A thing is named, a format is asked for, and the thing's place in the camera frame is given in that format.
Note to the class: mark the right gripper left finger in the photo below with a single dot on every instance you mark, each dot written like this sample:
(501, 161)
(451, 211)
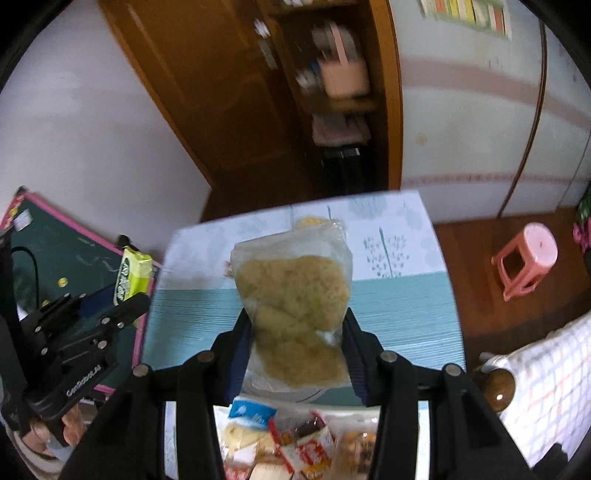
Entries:
(126, 439)

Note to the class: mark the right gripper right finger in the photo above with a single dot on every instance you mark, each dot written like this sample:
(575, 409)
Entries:
(467, 440)

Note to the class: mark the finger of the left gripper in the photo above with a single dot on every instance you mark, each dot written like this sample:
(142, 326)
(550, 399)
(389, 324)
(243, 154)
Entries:
(63, 315)
(96, 328)

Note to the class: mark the green yellow snack packet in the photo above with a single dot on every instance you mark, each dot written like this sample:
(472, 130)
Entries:
(134, 274)

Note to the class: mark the blue foil snack packet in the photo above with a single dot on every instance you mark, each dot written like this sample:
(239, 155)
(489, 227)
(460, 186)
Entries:
(251, 413)

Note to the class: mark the red clear snack packet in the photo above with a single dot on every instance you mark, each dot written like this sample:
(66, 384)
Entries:
(289, 426)

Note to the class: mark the clear bag yellow puffs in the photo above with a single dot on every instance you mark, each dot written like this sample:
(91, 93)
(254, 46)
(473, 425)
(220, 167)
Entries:
(296, 286)

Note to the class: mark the person's left hand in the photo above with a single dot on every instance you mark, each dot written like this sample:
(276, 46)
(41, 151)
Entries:
(70, 428)

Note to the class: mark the wooden bedpost knob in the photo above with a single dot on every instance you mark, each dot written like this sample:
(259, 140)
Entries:
(498, 387)

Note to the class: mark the white patterned bed cover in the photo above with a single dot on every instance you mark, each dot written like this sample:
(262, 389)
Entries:
(551, 404)

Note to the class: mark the white tray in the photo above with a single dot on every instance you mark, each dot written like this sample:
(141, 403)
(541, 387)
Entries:
(248, 453)

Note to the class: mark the white orange snack packet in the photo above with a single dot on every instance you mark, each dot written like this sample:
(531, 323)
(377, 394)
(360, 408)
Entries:
(311, 456)

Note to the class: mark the teal white tablecloth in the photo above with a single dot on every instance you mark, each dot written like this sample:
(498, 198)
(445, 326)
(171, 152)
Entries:
(401, 290)

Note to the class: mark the pink plastic stool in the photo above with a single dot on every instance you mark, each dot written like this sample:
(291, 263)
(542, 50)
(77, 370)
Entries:
(536, 246)

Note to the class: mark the brown wooden door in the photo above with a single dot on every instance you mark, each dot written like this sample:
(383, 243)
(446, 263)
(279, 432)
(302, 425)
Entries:
(216, 83)

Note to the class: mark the folded cloth on shelf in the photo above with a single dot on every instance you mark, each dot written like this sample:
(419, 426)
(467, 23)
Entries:
(336, 130)

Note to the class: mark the pink basket on shelf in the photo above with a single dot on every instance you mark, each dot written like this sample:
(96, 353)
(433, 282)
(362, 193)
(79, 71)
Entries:
(343, 77)

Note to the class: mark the wooden shelf unit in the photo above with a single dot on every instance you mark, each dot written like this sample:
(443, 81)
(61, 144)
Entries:
(300, 33)

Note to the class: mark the wall poster chart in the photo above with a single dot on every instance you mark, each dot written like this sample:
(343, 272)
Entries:
(487, 16)

